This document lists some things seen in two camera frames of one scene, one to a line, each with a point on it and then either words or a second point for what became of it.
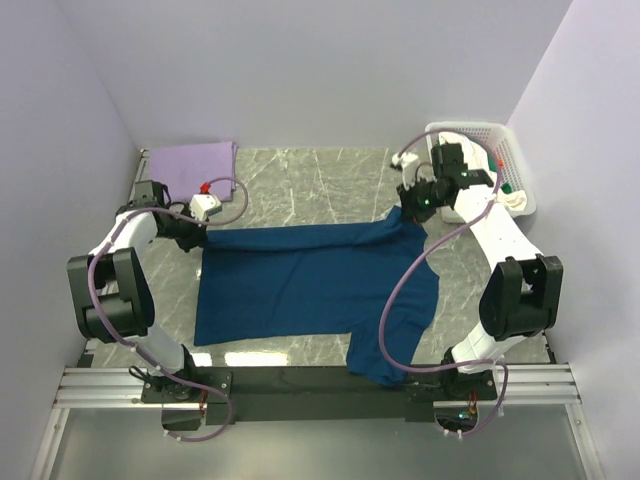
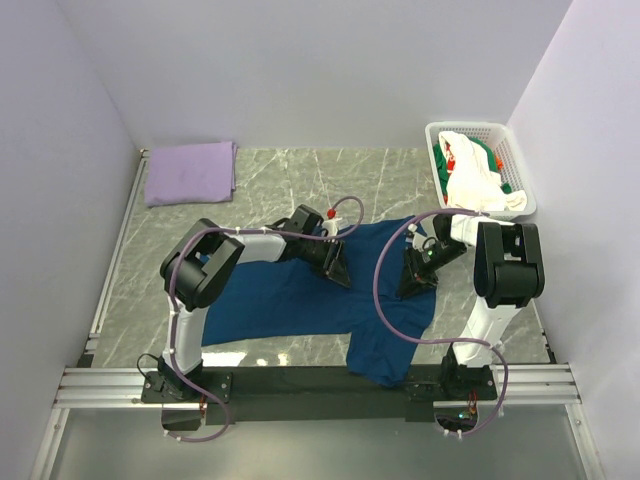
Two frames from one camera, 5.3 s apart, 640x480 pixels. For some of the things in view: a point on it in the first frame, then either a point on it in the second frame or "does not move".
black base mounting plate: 311,394 does not move
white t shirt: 476,159 does not move
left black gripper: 196,237 to 333,264
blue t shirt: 372,278 does not move
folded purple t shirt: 186,170 does not move
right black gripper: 408,205 to 415,277
